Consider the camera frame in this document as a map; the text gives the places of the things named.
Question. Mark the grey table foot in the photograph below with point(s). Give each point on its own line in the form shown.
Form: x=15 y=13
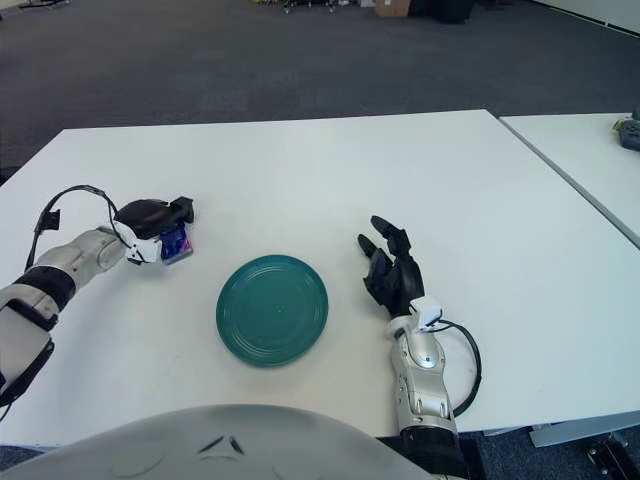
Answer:
x=575 y=432

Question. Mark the black table caster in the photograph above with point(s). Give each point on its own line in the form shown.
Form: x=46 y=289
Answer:
x=615 y=455

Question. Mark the grey robot torso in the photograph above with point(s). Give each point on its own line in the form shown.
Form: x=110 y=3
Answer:
x=225 y=450

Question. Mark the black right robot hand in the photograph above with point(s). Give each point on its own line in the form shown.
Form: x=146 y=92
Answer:
x=400 y=280

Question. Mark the brown cardboard box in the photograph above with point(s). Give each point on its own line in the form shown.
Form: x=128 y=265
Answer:
x=392 y=7

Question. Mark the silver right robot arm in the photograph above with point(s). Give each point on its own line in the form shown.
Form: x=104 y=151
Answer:
x=425 y=360

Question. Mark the grey green device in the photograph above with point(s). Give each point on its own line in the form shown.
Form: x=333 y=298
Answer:
x=631 y=132

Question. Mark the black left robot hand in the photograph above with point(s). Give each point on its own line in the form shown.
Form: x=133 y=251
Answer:
x=145 y=215

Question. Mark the blue gum pack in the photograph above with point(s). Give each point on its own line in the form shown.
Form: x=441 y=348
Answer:
x=176 y=246

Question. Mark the green round plate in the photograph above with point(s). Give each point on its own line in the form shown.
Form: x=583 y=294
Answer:
x=272 y=312

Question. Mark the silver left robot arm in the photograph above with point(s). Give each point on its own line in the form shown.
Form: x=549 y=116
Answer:
x=85 y=255

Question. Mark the black cabinet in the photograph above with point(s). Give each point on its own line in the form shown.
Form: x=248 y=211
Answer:
x=450 y=10

